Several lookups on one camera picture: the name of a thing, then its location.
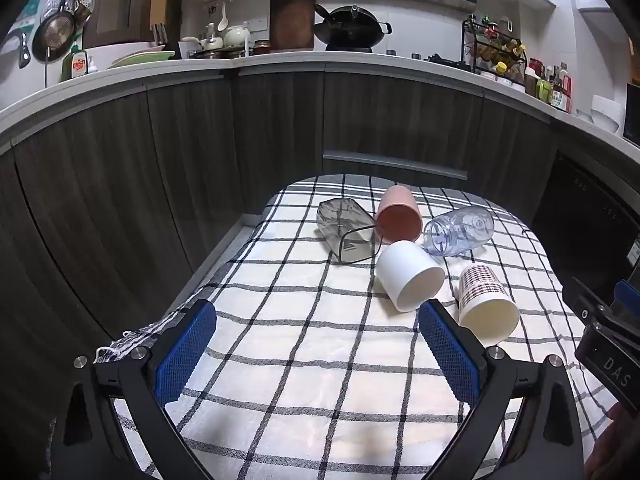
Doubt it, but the white cup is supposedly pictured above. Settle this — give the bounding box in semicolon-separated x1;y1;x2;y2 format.
376;240;446;313

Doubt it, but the black wire spice rack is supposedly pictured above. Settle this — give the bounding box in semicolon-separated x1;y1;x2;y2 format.
461;18;529;87

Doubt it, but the black built-in appliance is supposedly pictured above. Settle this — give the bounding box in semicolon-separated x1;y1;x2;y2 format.
529;152;640;283

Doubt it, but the black white checkered cloth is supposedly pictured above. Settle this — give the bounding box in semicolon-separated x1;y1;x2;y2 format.
95;175;624;480

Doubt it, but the pink cup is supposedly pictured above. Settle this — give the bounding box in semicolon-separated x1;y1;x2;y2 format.
375;185;425;245

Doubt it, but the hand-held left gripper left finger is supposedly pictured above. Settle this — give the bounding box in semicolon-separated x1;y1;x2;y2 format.
50;299;218;480

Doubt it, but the dark wood cabinet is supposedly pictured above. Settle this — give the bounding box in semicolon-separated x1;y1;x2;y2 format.
0;62;556;341

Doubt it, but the green dish soap bottle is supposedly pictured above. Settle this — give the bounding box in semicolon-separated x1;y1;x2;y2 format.
69;45;90;81

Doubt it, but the grey transparent cup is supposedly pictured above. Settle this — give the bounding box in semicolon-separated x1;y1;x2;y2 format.
317;198;384;265

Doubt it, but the hanging metal colander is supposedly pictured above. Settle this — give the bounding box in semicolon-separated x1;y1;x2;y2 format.
42;0;95;27

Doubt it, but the brown patterned paper cup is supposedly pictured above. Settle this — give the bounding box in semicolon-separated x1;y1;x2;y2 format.
457;264;521;346

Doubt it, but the white basin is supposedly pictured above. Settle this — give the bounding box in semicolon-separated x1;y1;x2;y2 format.
87;42;167;73

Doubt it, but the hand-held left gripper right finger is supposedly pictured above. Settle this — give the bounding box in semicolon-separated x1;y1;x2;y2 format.
418;299;587;480

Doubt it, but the clear plastic bottle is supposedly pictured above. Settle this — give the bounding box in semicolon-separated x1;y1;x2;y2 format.
423;205;496;258

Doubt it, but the hanging frying pan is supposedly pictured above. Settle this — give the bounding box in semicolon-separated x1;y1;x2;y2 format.
32;12;77;62

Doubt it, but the red label sauce bottle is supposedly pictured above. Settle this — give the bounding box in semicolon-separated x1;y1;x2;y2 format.
549;76;572;113

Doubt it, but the brown cutting board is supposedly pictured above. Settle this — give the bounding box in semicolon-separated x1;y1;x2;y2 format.
269;0;316;52

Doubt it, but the person's right hand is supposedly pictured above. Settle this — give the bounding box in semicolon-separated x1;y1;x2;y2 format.
584;402;640;480

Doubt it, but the small white pot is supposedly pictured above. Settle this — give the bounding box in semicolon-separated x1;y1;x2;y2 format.
179;35;205;59

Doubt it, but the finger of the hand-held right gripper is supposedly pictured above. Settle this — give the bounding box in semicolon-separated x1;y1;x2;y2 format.
613;280;640;319
561;278;614;326

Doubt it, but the white teapot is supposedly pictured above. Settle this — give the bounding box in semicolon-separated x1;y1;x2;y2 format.
222;22;253;49

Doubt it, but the green tray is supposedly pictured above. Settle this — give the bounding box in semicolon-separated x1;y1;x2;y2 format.
110;49;177;69

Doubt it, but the microwave oven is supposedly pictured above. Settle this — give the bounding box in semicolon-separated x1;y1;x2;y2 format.
622;82;640;149

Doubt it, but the black wok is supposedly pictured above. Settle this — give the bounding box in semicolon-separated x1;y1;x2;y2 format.
313;4;394;52

